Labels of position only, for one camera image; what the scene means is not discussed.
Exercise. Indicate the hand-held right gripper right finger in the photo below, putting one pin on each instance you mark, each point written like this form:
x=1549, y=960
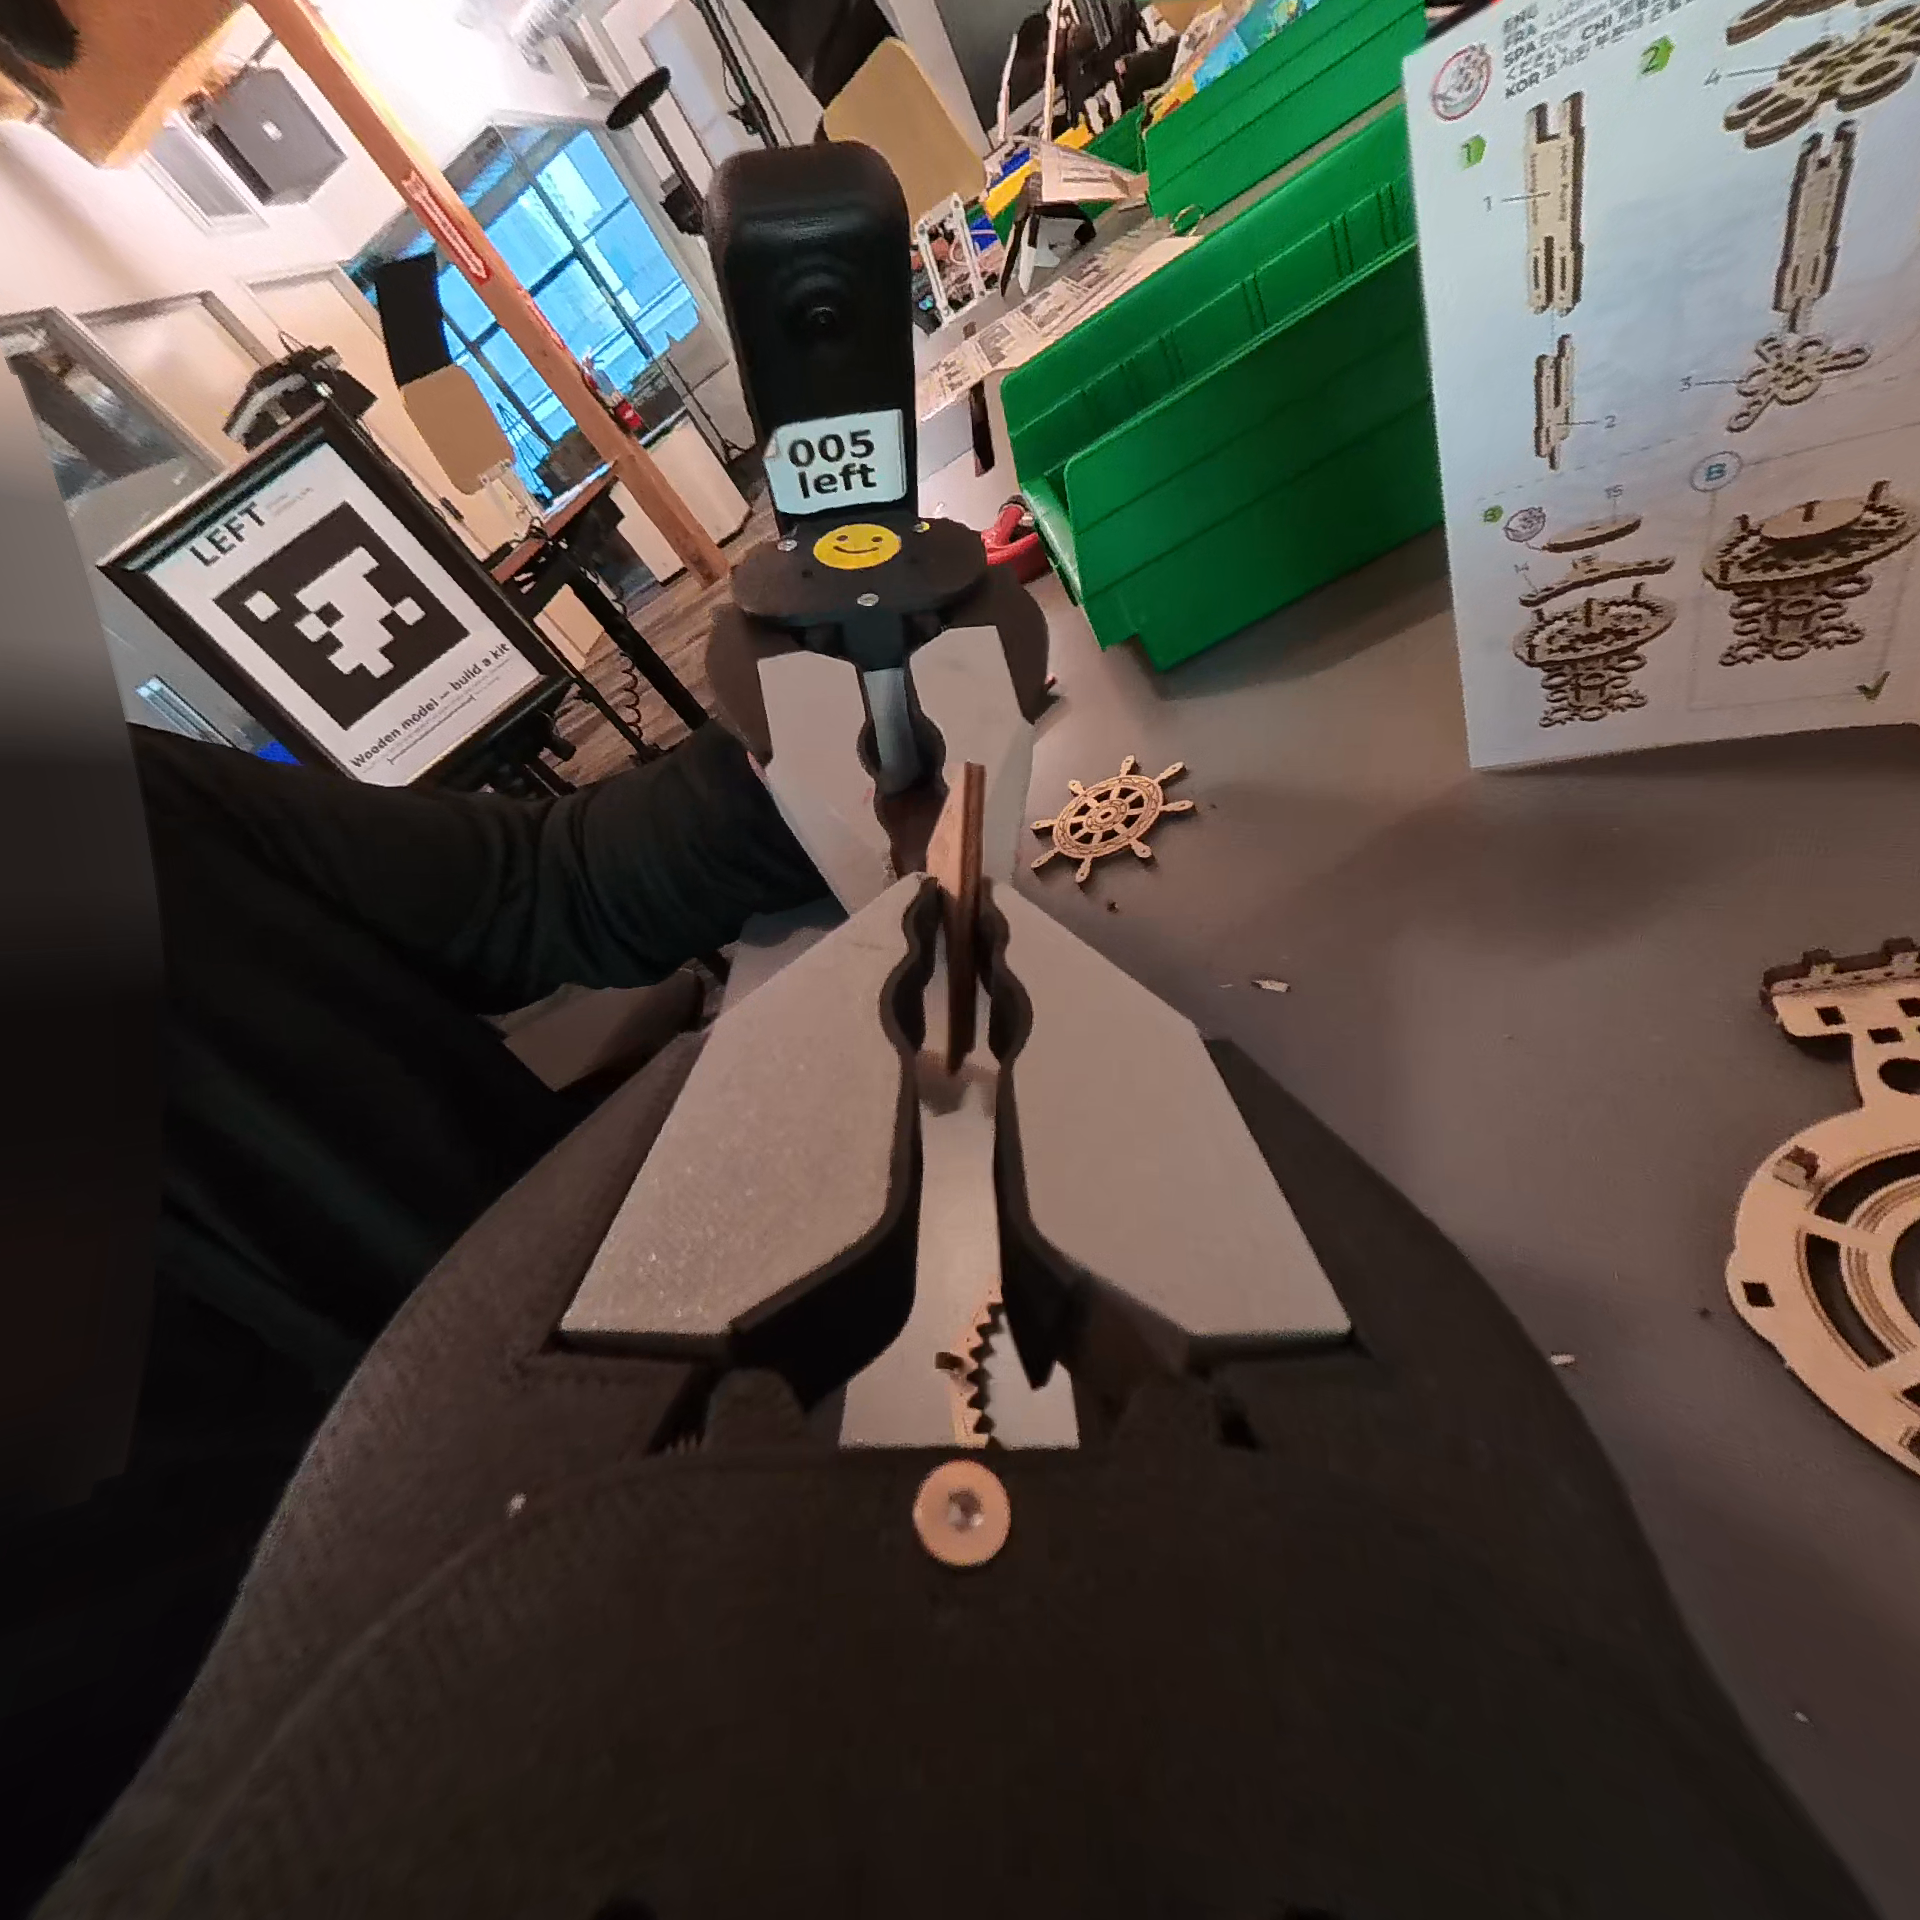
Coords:
x=1184, y=1200

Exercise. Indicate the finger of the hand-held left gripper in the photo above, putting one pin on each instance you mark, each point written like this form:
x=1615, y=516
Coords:
x=810, y=750
x=997, y=721

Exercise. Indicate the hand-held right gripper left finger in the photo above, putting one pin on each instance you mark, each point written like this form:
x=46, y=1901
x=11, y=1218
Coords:
x=720, y=1200

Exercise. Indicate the triangular wooden offcut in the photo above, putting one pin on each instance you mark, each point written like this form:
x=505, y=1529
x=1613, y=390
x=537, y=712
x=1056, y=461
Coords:
x=957, y=902

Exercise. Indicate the person's left forearm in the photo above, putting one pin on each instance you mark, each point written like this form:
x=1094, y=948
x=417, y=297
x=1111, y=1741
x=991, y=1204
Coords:
x=451, y=870

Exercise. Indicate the small three-armed wooden part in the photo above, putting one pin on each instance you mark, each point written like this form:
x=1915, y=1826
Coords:
x=1106, y=818

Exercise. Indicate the red and black spring clamp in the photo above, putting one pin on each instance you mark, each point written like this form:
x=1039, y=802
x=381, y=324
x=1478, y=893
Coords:
x=1017, y=548

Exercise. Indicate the black office chair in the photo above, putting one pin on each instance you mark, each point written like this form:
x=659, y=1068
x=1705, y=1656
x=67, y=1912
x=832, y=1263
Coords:
x=600, y=1037

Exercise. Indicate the tan reflector board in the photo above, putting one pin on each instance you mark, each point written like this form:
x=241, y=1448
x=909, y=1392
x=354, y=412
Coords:
x=901, y=113
x=451, y=429

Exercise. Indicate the red fire extinguisher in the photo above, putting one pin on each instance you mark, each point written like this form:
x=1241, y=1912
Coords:
x=617, y=402

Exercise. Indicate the black and white object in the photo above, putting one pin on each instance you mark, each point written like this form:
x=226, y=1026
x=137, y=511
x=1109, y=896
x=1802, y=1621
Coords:
x=1035, y=247

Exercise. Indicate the printed paper sheets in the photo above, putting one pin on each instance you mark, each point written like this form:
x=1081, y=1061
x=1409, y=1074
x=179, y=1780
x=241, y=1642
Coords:
x=1049, y=316

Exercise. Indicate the black floor lamp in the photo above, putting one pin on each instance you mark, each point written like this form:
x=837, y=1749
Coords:
x=645, y=98

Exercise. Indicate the black flag panel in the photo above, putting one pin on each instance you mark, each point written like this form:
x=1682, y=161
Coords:
x=408, y=316
x=818, y=31

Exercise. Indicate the green plastic bin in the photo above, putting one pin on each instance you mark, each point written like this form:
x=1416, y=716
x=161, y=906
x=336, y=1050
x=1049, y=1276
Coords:
x=1200, y=452
x=1277, y=105

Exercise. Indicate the colourful printed boxes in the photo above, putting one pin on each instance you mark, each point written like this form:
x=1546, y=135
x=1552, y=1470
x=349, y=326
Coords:
x=1224, y=44

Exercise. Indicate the framed black white marker sign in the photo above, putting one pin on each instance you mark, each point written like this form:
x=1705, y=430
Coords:
x=330, y=599

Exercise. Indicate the folded instruction leaflet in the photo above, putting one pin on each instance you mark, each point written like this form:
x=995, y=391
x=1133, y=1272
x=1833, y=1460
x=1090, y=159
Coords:
x=1650, y=452

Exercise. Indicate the white frame model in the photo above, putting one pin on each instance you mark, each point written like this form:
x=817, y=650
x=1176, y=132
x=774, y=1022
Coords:
x=954, y=263

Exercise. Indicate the wooden support post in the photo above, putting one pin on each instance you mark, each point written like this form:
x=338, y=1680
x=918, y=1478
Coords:
x=495, y=285

